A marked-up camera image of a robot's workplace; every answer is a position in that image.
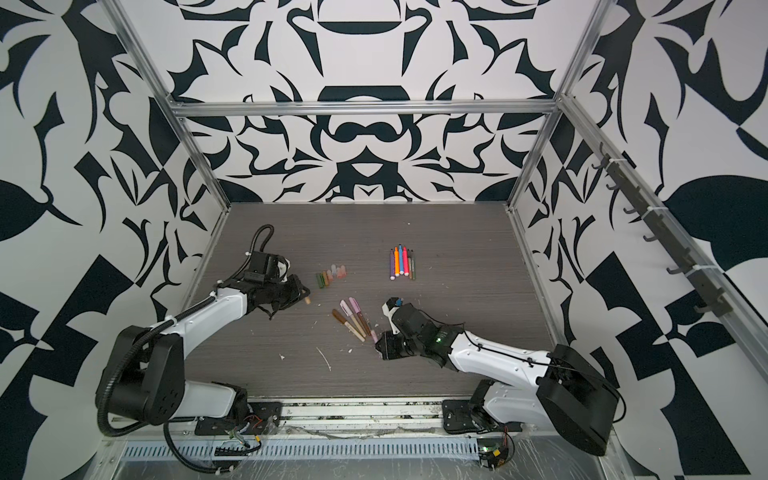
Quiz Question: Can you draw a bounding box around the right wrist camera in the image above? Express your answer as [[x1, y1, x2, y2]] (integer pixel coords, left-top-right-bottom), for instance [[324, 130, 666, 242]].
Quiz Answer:
[[382, 297, 403, 335]]

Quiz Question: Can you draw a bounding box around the white cable duct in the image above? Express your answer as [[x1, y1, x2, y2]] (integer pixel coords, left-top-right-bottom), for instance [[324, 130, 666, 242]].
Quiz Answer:
[[122, 437, 478, 461]]

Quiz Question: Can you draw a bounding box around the orange highlighter pen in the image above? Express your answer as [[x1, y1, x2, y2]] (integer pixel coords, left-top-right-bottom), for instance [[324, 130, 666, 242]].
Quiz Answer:
[[391, 248, 401, 279]]

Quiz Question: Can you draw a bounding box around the pink cap brown pen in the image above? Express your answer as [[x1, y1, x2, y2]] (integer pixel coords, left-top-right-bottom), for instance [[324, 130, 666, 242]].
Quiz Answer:
[[349, 297, 372, 337]]

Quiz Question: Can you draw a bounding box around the aluminium front rail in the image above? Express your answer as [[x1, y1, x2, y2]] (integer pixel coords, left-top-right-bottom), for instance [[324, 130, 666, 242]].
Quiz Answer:
[[101, 392, 616, 445]]

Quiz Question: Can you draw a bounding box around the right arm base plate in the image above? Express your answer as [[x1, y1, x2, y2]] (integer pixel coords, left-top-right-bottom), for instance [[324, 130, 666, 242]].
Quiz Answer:
[[441, 400, 506, 435]]

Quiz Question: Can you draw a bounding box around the light pink cap pen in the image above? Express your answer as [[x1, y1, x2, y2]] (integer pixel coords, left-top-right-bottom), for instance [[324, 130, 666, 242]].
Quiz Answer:
[[340, 300, 368, 339]]

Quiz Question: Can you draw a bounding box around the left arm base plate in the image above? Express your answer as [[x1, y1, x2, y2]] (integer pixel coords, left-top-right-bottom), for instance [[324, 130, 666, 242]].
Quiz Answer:
[[194, 401, 283, 436]]

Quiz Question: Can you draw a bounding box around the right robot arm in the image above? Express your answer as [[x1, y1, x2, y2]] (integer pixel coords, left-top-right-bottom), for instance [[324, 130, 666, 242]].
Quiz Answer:
[[375, 297, 626, 457]]

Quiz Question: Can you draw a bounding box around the pink highlighter pen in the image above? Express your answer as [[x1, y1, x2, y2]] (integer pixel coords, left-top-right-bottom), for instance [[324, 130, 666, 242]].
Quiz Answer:
[[400, 246, 411, 277]]

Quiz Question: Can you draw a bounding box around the green circuit board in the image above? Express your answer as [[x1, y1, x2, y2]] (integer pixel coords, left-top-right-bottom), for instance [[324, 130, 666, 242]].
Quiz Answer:
[[478, 437, 516, 470]]

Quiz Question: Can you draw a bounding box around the gold brown pen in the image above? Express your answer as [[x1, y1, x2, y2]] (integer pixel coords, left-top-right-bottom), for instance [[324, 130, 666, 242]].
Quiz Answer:
[[404, 249, 414, 280]]

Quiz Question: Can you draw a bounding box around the blue highlighter pen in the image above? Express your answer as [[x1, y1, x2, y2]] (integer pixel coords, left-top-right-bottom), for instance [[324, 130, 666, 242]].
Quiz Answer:
[[397, 245, 405, 276]]

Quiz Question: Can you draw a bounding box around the green pen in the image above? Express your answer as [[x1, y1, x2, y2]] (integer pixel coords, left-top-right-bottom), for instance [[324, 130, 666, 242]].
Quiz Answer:
[[408, 250, 416, 280]]

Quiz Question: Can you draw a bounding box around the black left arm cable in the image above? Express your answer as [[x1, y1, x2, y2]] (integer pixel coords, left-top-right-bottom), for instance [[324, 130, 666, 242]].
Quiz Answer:
[[163, 419, 263, 475]]

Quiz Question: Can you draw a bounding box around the purple marker pen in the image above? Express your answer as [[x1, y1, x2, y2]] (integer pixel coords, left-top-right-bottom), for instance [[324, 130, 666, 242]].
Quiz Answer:
[[389, 249, 399, 281]]

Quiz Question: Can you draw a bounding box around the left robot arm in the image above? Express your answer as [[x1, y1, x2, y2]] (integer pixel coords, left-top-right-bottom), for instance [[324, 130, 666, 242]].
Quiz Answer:
[[95, 224, 310, 437]]

